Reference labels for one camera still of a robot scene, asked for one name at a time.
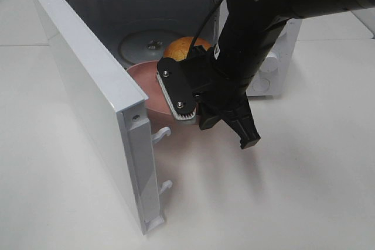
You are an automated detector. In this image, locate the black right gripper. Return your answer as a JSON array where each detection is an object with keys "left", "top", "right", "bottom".
[{"left": 156, "top": 46, "right": 261, "bottom": 149}]

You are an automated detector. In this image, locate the round white door button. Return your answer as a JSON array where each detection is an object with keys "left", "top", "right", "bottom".
[{"left": 251, "top": 78, "right": 270, "bottom": 93}]

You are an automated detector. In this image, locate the pink round plate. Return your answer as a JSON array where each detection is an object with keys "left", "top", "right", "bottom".
[{"left": 127, "top": 61, "right": 174, "bottom": 122}]

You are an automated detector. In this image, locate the lower white control knob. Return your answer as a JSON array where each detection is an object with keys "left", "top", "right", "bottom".
[{"left": 260, "top": 52, "right": 279, "bottom": 74}]

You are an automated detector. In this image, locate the white microwave door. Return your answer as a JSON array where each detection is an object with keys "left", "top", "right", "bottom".
[{"left": 34, "top": 0, "right": 172, "bottom": 234}]

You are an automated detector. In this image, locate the burger with brown bun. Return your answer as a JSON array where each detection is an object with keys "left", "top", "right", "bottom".
[{"left": 163, "top": 36, "right": 212, "bottom": 62}]

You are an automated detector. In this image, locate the glass microwave turntable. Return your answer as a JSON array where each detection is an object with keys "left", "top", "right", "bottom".
[{"left": 118, "top": 29, "right": 182, "bottom": 66}]

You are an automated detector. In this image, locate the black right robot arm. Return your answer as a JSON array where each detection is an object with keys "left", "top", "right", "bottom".
[{"left": 157, "top": 0, "right": 374, "bottom": 149}]

